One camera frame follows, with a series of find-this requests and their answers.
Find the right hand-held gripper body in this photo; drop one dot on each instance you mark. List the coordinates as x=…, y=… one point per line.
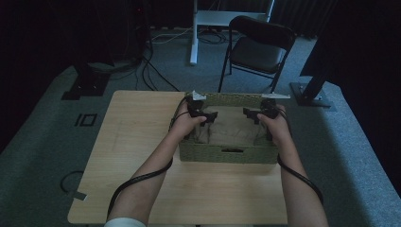
x=269, y=107

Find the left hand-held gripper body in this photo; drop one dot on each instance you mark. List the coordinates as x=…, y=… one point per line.
x=195, y=105

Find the beige pants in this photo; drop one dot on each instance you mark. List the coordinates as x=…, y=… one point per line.
x=231, y=127

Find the green woven basket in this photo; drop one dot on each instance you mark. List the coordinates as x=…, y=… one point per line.
x=227, y=154

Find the person's left hand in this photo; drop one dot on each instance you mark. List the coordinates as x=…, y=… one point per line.
x=186, y=124

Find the person's right hand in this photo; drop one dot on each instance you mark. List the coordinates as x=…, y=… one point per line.
x=277, y=129

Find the black slanted stand with plate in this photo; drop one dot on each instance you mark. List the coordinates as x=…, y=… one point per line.
x=312, y=93

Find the black folding chair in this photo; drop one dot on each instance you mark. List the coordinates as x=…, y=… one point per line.
x=260, y=50

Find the black stand with square base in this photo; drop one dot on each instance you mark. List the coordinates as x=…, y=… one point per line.
x=86, y=85

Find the white sleeve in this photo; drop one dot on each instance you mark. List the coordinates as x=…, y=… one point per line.
x=124, y=223

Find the grey tape strip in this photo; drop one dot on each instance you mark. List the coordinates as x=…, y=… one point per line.
x=77, y=195

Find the white desk frame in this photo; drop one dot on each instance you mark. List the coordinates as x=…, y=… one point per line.
x=195, y=38

